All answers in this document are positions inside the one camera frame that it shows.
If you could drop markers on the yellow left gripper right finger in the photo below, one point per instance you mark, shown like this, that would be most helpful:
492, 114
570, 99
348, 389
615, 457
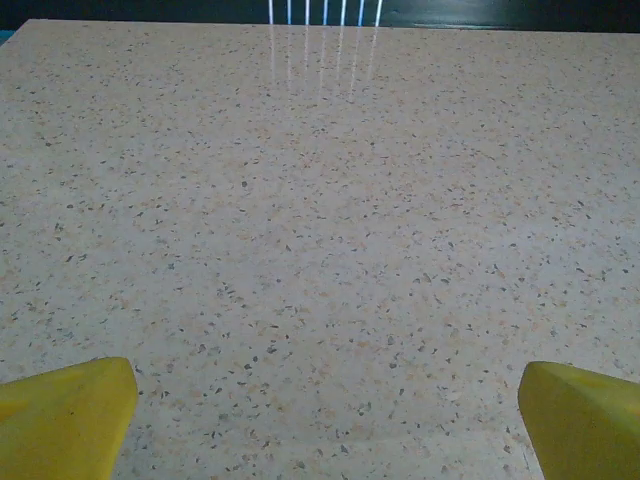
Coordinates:
585, 425

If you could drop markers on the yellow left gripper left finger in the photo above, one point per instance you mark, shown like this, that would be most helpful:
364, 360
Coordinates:
65, 420

